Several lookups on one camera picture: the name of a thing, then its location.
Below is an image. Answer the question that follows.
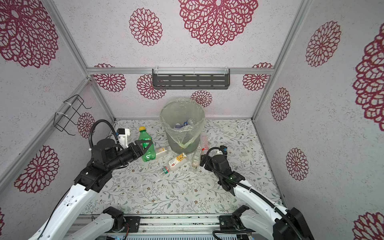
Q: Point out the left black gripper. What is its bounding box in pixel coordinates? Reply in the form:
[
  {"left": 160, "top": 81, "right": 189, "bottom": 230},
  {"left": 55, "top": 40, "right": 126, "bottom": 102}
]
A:
[{"left": 107, "top": 140, "right": 152, "bottom": 173}]

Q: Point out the white bottle red cap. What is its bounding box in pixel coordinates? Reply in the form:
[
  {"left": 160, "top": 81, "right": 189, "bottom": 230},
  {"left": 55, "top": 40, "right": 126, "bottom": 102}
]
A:
[{"left": 200, "top": 134, "right": 210, "bottom": 154}]

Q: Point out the green soda bottle yellow cap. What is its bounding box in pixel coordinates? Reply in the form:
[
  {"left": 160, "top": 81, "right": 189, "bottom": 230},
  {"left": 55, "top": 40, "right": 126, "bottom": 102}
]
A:
[{"left": 139, "top": 127, "right": 156, "bottom": 162}]

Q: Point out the pepsi bottle blue cap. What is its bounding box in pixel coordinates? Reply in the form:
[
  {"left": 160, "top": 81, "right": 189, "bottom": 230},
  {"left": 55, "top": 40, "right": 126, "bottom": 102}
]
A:
[{"left": 183, "top": 119, "right": 195, "bottom": 127}]

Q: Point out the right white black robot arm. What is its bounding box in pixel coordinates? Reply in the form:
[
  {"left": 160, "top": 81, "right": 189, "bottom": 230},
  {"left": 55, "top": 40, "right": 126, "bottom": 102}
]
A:
[{"left": 200, "top": 146, "right": 314, "bottom": 240}]

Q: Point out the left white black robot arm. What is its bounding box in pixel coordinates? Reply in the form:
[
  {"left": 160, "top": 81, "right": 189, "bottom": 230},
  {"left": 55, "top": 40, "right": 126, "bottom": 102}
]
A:
[{"left": 30, "top": 127, "right": 153, "bottom": 240}]

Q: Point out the translucent green bin liner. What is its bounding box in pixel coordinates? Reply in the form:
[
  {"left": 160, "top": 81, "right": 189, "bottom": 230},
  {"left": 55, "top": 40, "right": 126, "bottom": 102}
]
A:
[{"left": 159, "top": 97, "right": 207, "bottom": 149}]

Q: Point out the grey mesh waste bin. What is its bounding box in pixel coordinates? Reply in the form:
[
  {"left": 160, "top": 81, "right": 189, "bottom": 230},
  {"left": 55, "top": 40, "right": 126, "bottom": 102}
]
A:
[{"left": 159, "top": 99, "right": 206, "bottom": 156}]

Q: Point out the clear bottle green white label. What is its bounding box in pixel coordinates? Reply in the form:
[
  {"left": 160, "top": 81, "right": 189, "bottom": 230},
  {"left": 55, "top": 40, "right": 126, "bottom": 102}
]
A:
[{"left": 191, "top": 148, "right": 202, "bottom": 171}]

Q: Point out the clear bottle orange label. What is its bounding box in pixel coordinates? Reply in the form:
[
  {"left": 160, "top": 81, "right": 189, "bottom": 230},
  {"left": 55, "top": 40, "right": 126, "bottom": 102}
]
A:
[{"left": 156, "top": 146, "right": 171, "bottom": 159}]

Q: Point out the clear bottle sunflower label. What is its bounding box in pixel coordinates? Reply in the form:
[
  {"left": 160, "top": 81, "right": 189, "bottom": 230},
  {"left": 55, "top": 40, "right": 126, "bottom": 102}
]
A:
[{"left": 160, "top": 153, "right": 189, "bottom": 175}]

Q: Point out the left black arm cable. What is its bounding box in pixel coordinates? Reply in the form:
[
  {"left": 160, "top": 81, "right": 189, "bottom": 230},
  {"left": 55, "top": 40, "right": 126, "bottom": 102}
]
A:
[{"left": 87, "top": 119, "right": 120, "bottom": 151}]

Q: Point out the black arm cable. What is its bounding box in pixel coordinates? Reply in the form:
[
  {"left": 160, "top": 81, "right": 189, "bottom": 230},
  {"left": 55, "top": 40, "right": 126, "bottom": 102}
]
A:
[
  {"left": 204, "top": 146, "right": 304, "bottom": 240},
  {"left": 87, "top": 119, "right": 120, "bottom": 151}
]

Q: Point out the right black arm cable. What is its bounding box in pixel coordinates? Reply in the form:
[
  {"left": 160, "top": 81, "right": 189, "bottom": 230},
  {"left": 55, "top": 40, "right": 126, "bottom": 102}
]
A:
[{"left": 204, "top": 146, "right": 304, "bottom": 240}]

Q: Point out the grey slotted wall shelf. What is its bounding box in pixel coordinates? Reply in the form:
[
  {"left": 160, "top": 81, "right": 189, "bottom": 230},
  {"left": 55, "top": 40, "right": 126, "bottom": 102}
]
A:
[{"left": 152, "top": 69, "right": 231, "bottom": 90}]

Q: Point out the black wire wall rack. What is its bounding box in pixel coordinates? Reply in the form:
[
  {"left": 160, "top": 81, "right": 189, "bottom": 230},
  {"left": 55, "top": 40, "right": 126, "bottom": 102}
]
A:
[{"left": 53, "top": 94, "right": 91, "bottom": 136}]

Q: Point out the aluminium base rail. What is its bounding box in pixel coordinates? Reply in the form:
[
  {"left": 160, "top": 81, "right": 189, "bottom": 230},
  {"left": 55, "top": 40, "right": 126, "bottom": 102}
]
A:
[{"left": 58, "top": 213, "right": 307, "bottom": 237}]

